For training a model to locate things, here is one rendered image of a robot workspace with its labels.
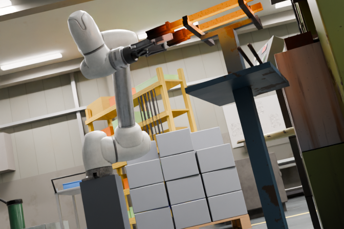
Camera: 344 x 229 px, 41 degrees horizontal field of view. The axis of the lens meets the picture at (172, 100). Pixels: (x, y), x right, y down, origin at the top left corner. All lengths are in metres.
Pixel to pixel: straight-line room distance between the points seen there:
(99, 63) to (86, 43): 0.09
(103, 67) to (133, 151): 0.84
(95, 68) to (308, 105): 0.92
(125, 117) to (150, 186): 2.03
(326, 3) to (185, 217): 3.09
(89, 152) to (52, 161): 7.70
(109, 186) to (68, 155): 7.68
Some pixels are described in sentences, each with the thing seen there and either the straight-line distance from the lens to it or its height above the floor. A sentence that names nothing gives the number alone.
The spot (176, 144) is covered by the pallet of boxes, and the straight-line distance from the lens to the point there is 4.59.
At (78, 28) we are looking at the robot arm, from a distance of 1.89.
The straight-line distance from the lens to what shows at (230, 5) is 1.65.
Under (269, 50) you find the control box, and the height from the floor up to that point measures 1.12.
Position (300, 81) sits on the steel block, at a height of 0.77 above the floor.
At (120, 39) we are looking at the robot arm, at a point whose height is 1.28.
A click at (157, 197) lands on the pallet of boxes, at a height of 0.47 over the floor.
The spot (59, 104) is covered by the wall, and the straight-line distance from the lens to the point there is 10.45.
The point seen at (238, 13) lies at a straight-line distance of 1.76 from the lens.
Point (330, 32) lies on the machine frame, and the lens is 1.84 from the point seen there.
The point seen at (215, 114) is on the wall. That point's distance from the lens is 9.94.
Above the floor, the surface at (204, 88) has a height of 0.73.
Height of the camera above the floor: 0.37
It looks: 13 degrees up
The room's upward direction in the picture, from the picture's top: 13 degrees counter-clockwise
